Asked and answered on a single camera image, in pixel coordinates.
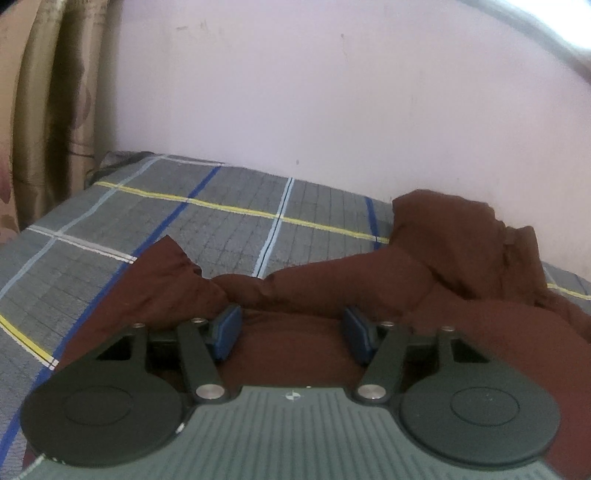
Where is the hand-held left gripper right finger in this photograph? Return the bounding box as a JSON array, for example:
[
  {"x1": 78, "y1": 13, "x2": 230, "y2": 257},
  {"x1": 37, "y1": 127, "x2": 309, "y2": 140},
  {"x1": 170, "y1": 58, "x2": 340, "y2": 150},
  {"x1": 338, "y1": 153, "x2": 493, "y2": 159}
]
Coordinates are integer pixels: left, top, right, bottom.
[{"x1": 342, "y1": 305, "x2": 495, "y2": 403}]

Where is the window frame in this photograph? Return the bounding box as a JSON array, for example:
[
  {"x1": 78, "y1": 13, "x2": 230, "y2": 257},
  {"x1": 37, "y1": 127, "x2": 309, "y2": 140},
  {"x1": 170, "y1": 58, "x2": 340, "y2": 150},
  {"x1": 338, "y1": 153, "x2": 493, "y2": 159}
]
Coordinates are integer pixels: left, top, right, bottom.
[{"x1": 466, "y1": 0, "x2": 591, "y2": 81}]

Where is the grey plaid bed sheet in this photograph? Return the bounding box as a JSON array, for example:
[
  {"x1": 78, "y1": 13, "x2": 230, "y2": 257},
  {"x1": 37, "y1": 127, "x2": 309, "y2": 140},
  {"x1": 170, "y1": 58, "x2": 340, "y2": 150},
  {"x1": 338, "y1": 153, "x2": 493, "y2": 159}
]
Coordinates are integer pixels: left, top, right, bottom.
[{"x1": 0, "y1": 150, "x2": 591, "y2": 462}]

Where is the beige patterned curtain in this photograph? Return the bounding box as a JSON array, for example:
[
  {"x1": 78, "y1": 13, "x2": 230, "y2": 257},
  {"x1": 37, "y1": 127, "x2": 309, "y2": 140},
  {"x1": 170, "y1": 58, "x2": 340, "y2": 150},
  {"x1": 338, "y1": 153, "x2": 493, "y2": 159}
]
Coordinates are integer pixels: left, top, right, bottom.
[{"x1": 0, "y1": 0, "x2": 122, "y2": 234}]

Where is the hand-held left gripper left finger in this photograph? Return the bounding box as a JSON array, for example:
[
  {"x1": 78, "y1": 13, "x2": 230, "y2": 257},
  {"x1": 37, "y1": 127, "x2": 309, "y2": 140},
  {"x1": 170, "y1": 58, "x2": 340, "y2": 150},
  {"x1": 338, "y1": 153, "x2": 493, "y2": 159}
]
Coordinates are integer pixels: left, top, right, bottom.
[{"x1": 95, "y1": 304, "x2": 244, "y2": 403}]

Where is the dark cloth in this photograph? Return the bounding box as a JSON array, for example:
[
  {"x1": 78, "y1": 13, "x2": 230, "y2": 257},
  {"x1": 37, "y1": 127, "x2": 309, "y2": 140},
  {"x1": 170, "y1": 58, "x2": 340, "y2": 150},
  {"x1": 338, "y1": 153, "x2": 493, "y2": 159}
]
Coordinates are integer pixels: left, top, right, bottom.
[{"x1": 85, "y1": 150, "x2": 155, "y2": 185}]

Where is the brown puffer jacket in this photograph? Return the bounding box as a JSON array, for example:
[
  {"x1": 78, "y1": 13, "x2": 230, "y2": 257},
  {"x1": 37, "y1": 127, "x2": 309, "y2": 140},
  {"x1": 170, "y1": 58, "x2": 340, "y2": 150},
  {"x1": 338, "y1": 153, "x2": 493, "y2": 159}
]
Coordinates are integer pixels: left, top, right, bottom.
[{"x1": 23, "y1": 188, "x2": 591, "y2": 467}]

